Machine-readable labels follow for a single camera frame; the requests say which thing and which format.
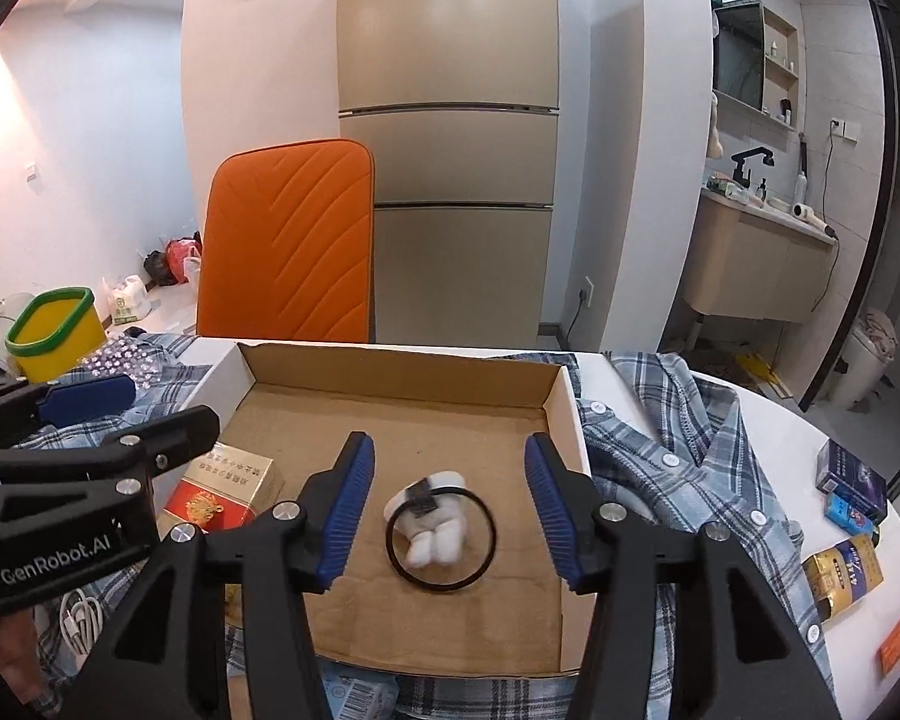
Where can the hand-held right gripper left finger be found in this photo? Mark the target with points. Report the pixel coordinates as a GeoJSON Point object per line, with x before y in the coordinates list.
{"type": "Point", "coordinates": [347, 514]}

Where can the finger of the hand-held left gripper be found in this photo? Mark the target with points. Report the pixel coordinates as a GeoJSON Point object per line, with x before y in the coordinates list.
{"type": "Point", "coordinates": [90, 399]}
{"type": "Point", "coordinates": [180, 431]}

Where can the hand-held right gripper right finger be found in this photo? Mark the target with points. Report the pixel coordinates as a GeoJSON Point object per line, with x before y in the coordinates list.
{"type": "Point", "coordinates": [553, 514]}

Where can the small white plush toy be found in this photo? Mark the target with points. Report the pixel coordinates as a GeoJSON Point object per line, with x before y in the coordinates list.
{"type": "Point", "coordinates": [435, 540]}

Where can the cardboard box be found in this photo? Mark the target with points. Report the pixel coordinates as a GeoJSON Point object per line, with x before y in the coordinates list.
{"type": "Point", "coordinates": [420, 420]}

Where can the blue white tissue pack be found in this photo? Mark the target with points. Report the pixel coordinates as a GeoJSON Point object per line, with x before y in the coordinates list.
{"type": "Point", "coordinates": [352, 699]}

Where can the yellow bin with green rim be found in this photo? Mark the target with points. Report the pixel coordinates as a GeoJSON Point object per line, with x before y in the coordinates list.
{"type": "Point", "coordinates": [60, 345]}

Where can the red cigarette pack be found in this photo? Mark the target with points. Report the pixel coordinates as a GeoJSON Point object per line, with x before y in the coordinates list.
{"type": "Point", "coordinates": [217, 495]}

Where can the white jug with green label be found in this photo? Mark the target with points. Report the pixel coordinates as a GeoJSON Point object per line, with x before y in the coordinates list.
{"type": "Point", "coordinates": [126, 304]}

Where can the blue plaid shirt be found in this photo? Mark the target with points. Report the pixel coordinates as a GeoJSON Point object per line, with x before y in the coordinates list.
{"type": "Point", "coordinates": [645, 465]}

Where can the black plastic bag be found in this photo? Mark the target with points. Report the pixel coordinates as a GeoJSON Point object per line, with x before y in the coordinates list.
{"type": "Point", "coordinates": [157, 268]}

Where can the red plastic bag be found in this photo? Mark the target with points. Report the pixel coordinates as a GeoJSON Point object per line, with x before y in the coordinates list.
{"type": "Point", "coordinates": [181, 259]}

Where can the orange chair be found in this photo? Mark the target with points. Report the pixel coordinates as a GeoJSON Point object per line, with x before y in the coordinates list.
{"type": "Point", "coordinates": [285, 240]}

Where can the blue cigarette pack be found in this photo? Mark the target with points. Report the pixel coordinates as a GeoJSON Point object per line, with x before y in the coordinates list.
{"type": "Point", "coordinates": [847, 515]}

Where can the gold cigarette pack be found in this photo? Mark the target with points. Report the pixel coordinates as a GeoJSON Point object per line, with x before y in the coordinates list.
{"type": "Point", "coordinates": [844, 577]}

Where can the dark purple cigarette pack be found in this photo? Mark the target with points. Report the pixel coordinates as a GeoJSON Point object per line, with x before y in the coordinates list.
{"type": "Point", "coordinates": [851, 476]}

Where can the beige vanity cabinet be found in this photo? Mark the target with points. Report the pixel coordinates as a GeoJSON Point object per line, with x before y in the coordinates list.
{"type": "Point", "coordinates": [757, 262]}

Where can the white trash bin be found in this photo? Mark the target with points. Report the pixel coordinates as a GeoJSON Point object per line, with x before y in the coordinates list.
{"type": "Point", "coordinates": [862, 367]}

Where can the orange card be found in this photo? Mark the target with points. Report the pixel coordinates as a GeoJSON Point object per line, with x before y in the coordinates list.
{"type": "Point", "coordinates": [898, 641]}

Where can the white hair dryer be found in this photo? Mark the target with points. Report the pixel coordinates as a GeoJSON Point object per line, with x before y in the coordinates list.
{"type": "Point", "coordinates": [804, 211]}

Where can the black faucet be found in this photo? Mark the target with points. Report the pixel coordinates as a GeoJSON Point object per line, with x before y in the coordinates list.
{"type": "Point", "coordinates": [746, 161]}

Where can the hanging beige towel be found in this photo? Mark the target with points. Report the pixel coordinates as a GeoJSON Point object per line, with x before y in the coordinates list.
{"type": "Point", "coordinates": [715, 131]}

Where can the beige refrigerator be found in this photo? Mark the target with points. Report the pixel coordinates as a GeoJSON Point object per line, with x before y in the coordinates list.
{"type": "Point", "coordinates": [450, 52]}

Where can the mirror cabinet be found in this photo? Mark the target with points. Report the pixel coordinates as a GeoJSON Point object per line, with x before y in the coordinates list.
{"type": "Point", "coordinates": [739, 60]}

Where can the white wall outlet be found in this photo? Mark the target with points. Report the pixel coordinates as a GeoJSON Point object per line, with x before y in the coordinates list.
{"type": "Point", "coordinates": [587, 295]}

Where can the white wall switch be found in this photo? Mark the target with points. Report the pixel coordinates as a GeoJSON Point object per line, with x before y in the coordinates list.
{"type": "Point", "coordinates": [34, 174]}

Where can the bathroom wall outlet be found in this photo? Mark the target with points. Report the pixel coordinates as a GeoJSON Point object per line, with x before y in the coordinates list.
{"type": "Point", "coordinates": [841, 129]}

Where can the wall niche shelf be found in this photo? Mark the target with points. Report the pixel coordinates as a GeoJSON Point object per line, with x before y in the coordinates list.
{"type": "Point", "coordinates": [781, 67]}

